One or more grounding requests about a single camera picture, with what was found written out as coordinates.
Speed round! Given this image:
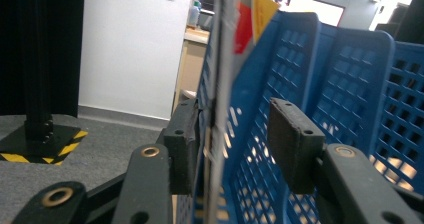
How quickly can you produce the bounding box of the portrait cover magazine red title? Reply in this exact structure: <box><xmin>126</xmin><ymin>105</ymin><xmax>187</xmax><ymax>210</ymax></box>
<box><xmin>204</xmin><ymin>0</ymin><xmax>281</xmax><ymax>224</ymax></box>

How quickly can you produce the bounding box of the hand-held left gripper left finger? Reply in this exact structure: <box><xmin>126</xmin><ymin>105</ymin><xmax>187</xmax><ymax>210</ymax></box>
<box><xmin>163</xmin><ymin>98</ymin><xmax>201</xmax><ymax>196</ymax></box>

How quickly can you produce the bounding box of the light wooden desk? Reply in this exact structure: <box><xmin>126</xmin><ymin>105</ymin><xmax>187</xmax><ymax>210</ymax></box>
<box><xmin>172</xmin><ymin>27</ymin><xmax>212</xmax><ymax>113</ymax></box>

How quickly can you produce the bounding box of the bright screen dark frame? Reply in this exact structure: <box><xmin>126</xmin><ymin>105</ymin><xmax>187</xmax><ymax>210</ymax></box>
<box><xmin>271</xmin><ymin>0</ymin><xmax>346</xmax><ymax>28</ymax></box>

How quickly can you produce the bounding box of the blue plastic file rack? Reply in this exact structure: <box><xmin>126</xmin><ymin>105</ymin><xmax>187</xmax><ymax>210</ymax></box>
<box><xmin>174</xmin><ymin>10</ymin><xmax>424</xmax><ymax>224</ymax></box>

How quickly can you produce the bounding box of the black stand with striped base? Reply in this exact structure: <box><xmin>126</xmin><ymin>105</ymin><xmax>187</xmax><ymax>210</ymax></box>
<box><xmin>0</xmin><ymin>0</ymin><xmax>89</xmax><ymax>167</ymax></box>

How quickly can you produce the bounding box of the clear plastic bottle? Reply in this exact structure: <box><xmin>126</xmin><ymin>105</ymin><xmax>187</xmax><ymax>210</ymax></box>
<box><xmin>188</xmin><ymin>0</ymin><xmax>203</xmax><ymax>28</ymax></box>

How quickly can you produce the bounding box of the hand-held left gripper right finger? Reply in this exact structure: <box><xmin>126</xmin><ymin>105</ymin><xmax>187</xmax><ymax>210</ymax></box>
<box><xmin>267</xmin><ymin>97</ymin><xmax>326</xmax><ymax>195</ymax></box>

